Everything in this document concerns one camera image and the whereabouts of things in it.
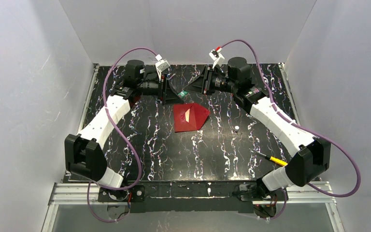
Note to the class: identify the green white glue stick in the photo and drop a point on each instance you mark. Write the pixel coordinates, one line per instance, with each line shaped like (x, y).
(182, 94)

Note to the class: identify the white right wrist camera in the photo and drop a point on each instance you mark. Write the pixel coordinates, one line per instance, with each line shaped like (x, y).
(217, 57)

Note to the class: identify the red paper envelope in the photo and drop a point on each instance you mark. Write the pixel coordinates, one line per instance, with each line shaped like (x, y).
(198, 116)

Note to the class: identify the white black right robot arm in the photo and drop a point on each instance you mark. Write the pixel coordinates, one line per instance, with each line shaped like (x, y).
(310, 156)

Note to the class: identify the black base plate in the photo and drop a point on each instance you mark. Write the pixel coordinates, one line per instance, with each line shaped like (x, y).
(253, 192)
(133, 195)

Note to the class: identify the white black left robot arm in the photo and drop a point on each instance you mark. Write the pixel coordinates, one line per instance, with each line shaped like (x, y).
(83, 152)

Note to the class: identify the aluminium front rail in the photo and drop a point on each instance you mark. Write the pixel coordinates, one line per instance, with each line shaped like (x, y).
(76, 192)

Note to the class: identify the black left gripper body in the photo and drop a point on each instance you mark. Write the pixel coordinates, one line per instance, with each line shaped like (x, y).
(164, 90)

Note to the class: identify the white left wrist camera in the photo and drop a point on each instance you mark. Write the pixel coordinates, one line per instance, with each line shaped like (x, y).
(161, 66)

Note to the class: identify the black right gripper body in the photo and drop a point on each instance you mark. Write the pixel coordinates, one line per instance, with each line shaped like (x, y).
(207, 81)

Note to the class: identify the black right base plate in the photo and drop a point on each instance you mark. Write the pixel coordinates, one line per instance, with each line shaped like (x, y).
(253, 192)

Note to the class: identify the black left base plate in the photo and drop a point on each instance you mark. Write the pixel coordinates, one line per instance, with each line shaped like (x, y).
(133, 195)

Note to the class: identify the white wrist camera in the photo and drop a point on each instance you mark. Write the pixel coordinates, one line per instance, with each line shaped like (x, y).
(161, 66)
(217, 57)

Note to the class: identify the cream paper letter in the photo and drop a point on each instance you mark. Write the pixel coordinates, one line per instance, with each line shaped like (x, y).
(187, 115)

